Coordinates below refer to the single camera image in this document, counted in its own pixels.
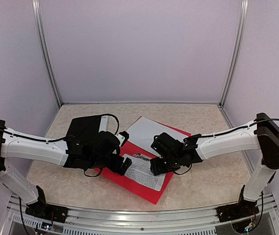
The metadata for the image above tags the aluminium corner post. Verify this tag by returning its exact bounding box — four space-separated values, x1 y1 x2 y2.
219 0 249 109
31 0 63 109

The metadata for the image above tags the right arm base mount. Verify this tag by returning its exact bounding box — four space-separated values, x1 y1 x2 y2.
216 185 259 222

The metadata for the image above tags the right aluminium corner post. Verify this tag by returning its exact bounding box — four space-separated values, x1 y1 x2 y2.
219 0 249 109

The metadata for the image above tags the printed sheet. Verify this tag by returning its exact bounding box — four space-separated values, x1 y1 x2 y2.
123 154 165 191

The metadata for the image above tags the left aluminium corner post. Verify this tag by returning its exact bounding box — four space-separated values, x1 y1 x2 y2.
31 0 63 109

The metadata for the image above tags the white paper sheet underneath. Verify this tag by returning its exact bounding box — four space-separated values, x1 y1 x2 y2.
126 116 191 157

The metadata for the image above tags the front aluminium frame rail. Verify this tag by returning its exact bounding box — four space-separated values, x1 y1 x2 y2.
0 194 279 235

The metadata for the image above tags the red plastic folder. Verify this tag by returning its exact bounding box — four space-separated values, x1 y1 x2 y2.
93 116 192 206

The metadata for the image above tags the black clip folder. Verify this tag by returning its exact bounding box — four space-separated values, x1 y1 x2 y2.
66 115 111 150

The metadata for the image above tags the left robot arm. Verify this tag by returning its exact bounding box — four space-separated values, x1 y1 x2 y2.
0 115 132 218

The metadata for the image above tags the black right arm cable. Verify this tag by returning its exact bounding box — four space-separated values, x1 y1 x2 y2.
173 118 279 176

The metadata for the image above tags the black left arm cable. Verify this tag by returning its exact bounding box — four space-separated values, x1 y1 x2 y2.
0 113 120 178

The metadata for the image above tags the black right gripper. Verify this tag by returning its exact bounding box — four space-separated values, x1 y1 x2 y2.
150 155 181 176

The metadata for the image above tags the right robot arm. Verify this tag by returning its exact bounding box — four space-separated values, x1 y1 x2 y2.
150 113 279 217

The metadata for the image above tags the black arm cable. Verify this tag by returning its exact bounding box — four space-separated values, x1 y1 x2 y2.
0 113 120 178
173 118 279 176

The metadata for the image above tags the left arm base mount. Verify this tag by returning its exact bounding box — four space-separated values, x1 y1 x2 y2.
25 186 69 223

